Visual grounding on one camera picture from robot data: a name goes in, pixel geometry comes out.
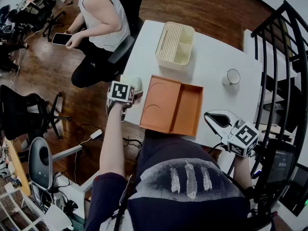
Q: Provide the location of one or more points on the dark screen device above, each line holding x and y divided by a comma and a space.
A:
280, 163

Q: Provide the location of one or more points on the person's right forearm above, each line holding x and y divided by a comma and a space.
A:
241, 172

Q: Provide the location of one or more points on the white cup with dark rim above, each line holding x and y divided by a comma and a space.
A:
231, 77

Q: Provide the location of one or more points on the black mesh office chair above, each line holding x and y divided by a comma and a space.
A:
21, 114

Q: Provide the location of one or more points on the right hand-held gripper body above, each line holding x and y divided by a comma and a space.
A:
243, 138

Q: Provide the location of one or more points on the person's left forearm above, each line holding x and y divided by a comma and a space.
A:
111, 141

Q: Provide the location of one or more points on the orange cardboard tray box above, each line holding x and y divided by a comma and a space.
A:
168, 105

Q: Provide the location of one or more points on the round wooden table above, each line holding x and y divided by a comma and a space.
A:
18, 167

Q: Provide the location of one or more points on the cream ribbed storage box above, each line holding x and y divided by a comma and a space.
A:
174, 46

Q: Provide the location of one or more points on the black metal railing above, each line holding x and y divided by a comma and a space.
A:
288, 80

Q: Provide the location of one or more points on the black wristband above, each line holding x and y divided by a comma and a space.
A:
250, 192

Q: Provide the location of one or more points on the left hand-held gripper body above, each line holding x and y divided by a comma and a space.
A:
119, 91

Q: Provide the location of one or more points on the white power adapter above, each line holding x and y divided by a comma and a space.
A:
96, 134

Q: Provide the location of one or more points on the white desk frame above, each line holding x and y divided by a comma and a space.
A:
69, 153

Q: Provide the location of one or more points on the person's dark feather print shirt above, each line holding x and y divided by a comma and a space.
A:
180, 157

